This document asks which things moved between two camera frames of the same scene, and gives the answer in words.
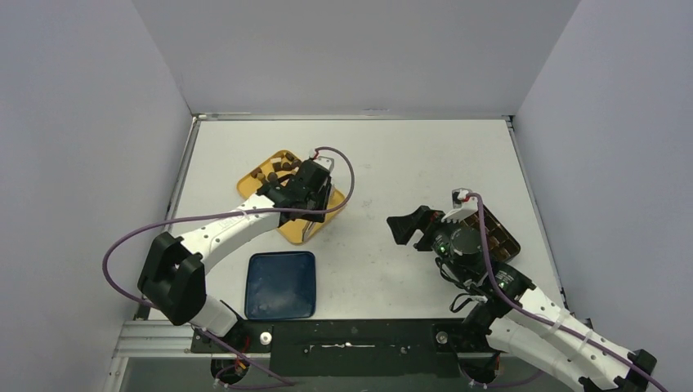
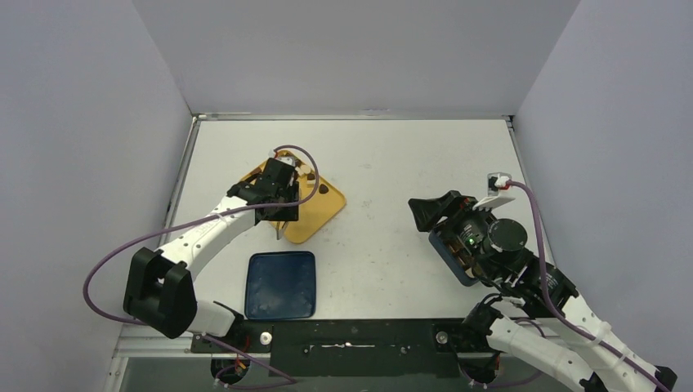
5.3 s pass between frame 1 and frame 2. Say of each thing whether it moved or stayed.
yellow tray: stayed
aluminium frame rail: stayed
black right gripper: moved
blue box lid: stayed
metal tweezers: moved
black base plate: stayed
